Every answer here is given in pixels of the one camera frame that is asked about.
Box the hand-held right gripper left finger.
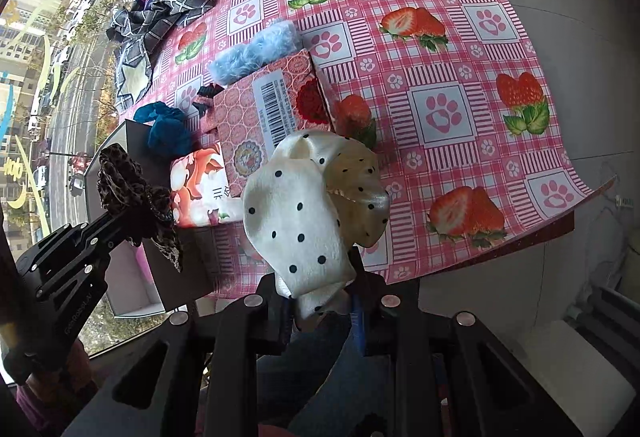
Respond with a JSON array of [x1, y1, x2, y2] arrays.
[[60, 289, 296, 437]]

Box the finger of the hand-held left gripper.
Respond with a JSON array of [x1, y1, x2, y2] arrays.
[[17, 209, 156, 314]]

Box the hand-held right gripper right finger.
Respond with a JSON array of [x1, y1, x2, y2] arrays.
[[347, 262, 583, 437]]

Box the leopard print scrunchie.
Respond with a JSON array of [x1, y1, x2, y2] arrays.
[[96, 143, 185, 274]]

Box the white box with black lid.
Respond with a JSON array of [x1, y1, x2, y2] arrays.
[[85, 118, 221, 319]]

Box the white polka dot scrunchie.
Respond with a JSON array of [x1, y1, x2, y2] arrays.
[[241, 129, 392, 333]]

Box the person's left hand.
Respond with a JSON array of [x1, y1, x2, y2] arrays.
[[15, 339, 98, 423]]

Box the person's legs in blue jeans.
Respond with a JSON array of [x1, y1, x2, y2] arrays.
[[255, 312, 401, 437]]

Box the orange print tissue pack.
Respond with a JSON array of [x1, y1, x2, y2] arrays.
[[169, 141, 246, 229]]

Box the teal scrunchie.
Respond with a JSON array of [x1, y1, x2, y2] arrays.
[[132, 101, 195, 155]]

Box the plaid cloth with pale star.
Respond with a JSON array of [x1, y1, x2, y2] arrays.
[[114, 37, 156, 110]]

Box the pink and black knit sock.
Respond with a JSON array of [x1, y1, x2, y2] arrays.
[[194, 84, 226, 118]]

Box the pink patterned cardboard box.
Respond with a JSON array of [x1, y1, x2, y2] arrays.
[[200, 49, 333, 180]]

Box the pink strawberry print tablecloth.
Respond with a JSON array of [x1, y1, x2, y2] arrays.
[[115, 0, 618, 303]]

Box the light blue fluffy scrunchie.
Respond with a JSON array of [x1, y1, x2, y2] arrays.
[[207, 19, 305, 85]]

